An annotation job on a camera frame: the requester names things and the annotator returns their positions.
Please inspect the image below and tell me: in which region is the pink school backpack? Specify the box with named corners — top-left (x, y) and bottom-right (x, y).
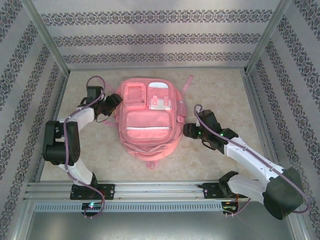
top-left (101, 74), bottom-right (195, 171)

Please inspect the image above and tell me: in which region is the grey metal panel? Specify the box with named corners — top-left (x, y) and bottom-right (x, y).
top-left (23, 211), bottom-right (308, 240)

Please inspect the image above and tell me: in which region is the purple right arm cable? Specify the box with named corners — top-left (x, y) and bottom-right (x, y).
top-left (193, 103), bottom-right (312, 218)

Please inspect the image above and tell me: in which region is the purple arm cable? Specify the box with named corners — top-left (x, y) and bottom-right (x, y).
top-left (193, 103), bottom-right (312, 218)
top-left (64, 75), bottom-right (107, 220)

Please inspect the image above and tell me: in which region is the aluminium side rail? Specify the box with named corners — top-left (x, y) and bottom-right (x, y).
top-left (239, 69), bottom-right (293, 182)
top-left (33, 71), bottom-right (70, 183)

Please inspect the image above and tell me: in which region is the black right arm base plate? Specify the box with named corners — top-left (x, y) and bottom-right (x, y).
top-left (202, 181), bottom-right (250, 200)

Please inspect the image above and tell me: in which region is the aluminium back rail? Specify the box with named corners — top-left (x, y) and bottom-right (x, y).
top-left (68, 65), bottom-right (248, 72)

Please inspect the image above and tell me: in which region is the aluminium mounting rail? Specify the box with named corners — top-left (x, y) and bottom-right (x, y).
top-left (23, 180), bottom-right (294, 201)

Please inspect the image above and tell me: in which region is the slotted grey cable duct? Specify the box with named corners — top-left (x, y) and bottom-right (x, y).
top-left (33, 201), bottom-right (223, 213)

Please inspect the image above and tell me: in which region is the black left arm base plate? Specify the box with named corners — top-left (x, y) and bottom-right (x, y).
top-left (69, 183), bottom-right (116, 201)

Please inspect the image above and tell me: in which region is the aluminium frame post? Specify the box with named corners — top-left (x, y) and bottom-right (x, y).
top-left (246, 0), bottom-right (293, 74)
top-left (19, 0), bottom-right (70, 76)

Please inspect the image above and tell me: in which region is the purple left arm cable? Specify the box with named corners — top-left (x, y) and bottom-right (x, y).
top-left (64, 75), bottom-right (107, 220)

